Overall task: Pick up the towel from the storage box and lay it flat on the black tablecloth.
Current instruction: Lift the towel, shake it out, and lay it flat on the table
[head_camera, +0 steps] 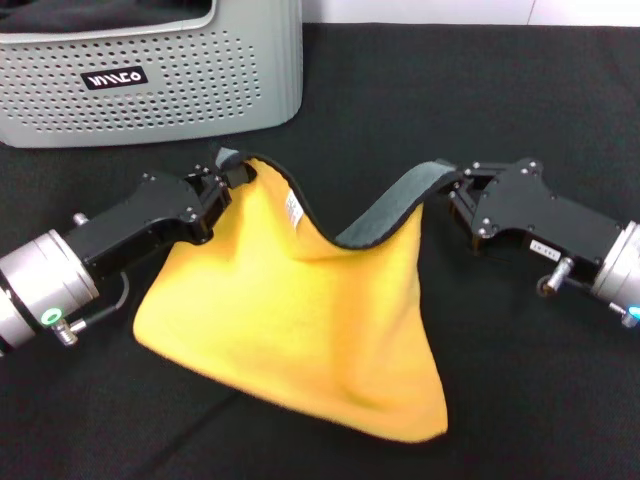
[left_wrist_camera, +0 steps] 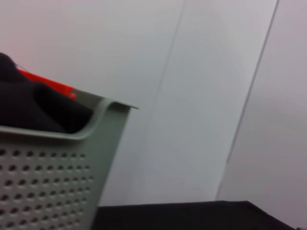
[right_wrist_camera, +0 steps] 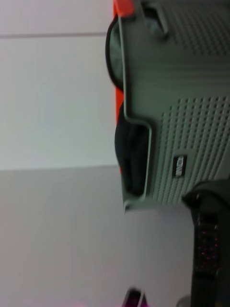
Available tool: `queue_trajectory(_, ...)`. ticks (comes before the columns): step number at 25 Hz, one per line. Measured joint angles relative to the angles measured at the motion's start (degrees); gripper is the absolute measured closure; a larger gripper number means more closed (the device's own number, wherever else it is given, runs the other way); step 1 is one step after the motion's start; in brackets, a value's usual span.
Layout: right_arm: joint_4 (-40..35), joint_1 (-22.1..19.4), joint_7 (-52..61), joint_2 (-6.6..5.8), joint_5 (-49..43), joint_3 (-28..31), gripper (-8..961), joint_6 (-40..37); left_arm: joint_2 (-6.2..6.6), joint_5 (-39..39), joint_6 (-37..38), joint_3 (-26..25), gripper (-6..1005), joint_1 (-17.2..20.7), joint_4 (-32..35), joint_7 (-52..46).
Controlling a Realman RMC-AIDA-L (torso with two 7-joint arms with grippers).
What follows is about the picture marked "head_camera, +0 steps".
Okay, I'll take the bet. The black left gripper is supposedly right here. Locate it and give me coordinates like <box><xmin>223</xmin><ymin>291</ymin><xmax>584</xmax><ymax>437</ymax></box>
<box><xmin>64</xmin><ymin>163</ymin><xmax>257</xmax><ymax>281</ymax></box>

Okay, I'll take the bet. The grey perforated storage basket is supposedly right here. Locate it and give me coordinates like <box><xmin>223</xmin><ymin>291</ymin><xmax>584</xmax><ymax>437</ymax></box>
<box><xmin>0</xmin><ymin>0</ymin><xmax>305</xmax><ymax>150</ymax></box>

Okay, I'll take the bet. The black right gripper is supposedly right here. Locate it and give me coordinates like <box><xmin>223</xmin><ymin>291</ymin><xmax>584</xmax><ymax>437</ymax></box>
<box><xmin>447</xmin><ymin>158</ymin><xmax>626</xmax><ymax>281</ymax></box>

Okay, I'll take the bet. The grey yellow towel black hem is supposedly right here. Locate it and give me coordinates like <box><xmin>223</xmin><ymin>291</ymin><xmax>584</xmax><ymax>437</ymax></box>
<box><xmin>132</xmin><ymin>145</ymin><xmax>460</xmax><ymax>445</ymax></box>

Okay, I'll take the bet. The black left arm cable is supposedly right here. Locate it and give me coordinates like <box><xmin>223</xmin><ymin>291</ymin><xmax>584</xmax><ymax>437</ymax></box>
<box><xmin>57</xmin><ymin>272</ymin><xmax>131</xmax><ymax>346</ymax></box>

